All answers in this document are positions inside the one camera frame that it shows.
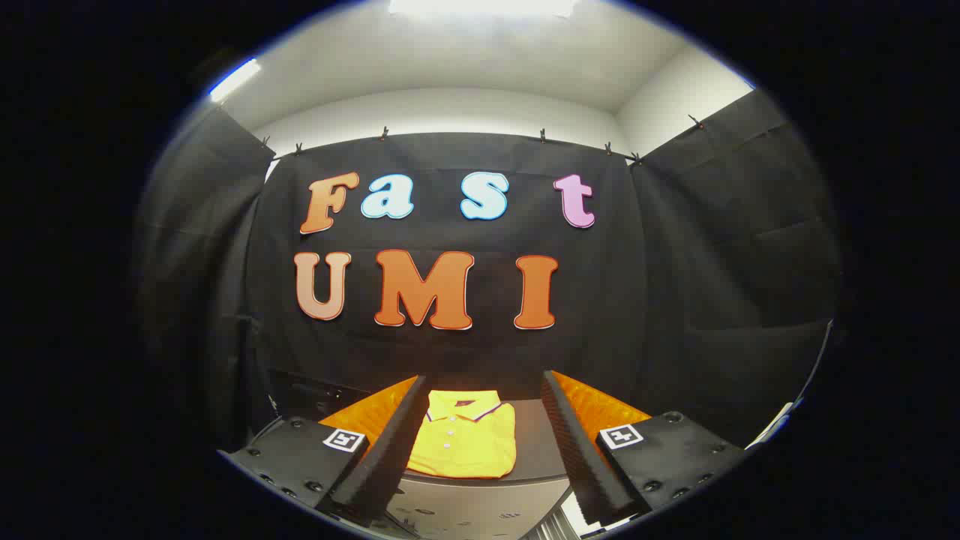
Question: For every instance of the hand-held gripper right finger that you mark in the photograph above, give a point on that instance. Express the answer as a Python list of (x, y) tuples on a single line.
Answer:
[(577, 450)]

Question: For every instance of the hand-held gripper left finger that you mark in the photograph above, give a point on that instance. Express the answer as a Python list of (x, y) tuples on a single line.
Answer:
[(390, 457)]

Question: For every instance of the yellow polo shirt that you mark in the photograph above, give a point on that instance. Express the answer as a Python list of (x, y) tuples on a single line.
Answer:
[(465, 442)]

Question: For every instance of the black side curtain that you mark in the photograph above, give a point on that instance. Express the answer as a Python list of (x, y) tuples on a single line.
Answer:
[(742, 262), (195, 262)]

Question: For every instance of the narrow ceiling light strip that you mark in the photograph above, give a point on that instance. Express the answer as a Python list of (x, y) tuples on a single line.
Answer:
[(234, 79)]

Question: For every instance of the wide ceiling light panel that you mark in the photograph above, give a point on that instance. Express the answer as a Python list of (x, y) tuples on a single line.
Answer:
[(480, 6)]

